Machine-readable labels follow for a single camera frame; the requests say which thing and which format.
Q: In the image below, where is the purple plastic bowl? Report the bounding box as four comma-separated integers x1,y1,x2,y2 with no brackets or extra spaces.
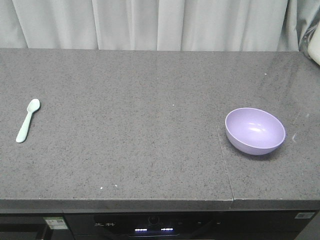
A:
224,107,286,156

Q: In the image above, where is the mint green plastic spoon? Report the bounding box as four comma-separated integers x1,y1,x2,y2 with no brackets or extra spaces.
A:
15,98,41,143

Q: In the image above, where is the white curtain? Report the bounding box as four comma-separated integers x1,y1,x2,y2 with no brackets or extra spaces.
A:
0,0,320,52

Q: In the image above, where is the black disinfection cabinet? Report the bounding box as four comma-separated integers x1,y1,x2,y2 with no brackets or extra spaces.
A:
64,210,318,240

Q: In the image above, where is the white rice cooker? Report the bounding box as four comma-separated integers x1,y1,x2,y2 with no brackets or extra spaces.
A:
307,28,320,65

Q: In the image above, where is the black built-in dishwasher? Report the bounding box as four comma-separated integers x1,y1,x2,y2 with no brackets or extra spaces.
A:
0,213,73,240

